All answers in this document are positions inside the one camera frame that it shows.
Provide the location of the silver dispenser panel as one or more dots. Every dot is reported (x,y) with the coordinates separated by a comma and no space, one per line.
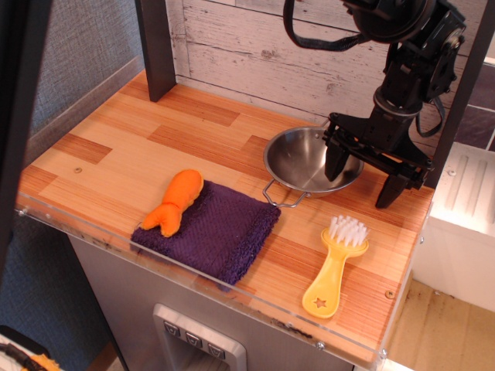
(190,345)

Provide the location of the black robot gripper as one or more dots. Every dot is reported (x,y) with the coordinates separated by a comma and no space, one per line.
(381,140)

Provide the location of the yellow scrub brush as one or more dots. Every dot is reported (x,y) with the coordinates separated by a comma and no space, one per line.
(344,238)

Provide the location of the purple knitted cloth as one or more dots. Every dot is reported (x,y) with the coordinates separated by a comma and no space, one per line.
(220,235)

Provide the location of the white toy sink unit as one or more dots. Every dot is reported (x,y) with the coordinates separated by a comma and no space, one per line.
(456,251)

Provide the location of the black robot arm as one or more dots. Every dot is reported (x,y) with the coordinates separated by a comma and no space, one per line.
(424,38)

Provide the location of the orange plush toy on floor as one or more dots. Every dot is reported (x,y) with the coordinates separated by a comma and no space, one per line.
(41,362)

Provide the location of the orange plush fish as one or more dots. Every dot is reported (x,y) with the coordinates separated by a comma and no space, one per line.
(184,188)

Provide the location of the dark right shelf post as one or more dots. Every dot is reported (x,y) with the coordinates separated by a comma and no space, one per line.
(470,74)

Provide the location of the small stainless steel wok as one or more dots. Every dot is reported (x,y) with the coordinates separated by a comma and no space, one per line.
(296,158)

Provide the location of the grey toy fridge cabinet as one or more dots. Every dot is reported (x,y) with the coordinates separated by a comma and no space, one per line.
(129,282)

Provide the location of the clear acrylic edge guard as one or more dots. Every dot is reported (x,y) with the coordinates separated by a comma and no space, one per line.
(272,289)

